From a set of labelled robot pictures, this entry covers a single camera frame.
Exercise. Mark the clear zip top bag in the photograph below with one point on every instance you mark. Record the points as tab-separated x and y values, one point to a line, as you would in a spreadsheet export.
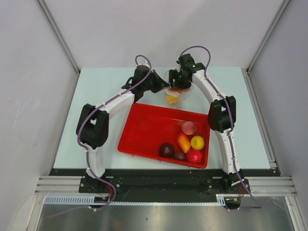
169	90

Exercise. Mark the right aluminium frame post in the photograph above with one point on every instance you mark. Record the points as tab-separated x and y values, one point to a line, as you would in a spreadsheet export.
269	33

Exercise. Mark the yellow fake lemon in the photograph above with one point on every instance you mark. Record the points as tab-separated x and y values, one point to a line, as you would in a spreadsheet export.
197	142

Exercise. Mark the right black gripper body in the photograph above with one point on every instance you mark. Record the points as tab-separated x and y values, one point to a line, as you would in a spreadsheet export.
181	78

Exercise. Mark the pink fake peach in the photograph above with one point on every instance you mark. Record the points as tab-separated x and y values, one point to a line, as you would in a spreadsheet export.
188	128

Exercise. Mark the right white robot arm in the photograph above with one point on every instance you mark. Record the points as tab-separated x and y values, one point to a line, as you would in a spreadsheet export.
221	116

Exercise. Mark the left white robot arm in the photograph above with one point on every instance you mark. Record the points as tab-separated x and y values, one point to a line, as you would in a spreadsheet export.
93	125

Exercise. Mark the red plastic tray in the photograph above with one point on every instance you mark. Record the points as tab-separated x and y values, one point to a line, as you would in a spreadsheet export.
148	127

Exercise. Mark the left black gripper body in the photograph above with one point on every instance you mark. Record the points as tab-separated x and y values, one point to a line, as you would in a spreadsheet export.
152	82

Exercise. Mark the red fake apple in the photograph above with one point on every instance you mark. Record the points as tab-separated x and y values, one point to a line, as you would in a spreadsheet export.
194	156

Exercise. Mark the yellow fake apple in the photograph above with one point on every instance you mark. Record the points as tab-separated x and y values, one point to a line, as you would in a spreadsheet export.
172	100

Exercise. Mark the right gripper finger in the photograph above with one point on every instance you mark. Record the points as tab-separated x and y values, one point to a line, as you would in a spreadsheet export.
185	88
172	78

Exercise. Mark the left aluminium frame post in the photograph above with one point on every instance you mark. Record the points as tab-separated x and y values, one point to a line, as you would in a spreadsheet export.
58	34

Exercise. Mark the white slotted cable duct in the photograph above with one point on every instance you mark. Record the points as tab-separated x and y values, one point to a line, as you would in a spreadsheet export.
101	199

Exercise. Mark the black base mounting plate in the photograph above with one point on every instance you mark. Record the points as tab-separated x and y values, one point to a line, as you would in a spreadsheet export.
152	181

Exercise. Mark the dark purple fake fruit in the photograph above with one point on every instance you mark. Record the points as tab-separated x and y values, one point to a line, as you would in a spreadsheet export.
166	150

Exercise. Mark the aluminium frame post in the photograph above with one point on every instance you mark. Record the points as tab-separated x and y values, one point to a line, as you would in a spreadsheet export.
269	33
58	34

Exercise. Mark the dark maroon fake fig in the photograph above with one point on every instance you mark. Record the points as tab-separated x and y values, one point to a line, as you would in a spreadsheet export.
180	156

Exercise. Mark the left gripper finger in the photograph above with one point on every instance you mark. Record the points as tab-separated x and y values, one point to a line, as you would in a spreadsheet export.
157	79
159	87

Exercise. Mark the aluminium front rail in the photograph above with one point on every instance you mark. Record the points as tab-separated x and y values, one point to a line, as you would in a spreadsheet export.
260	186

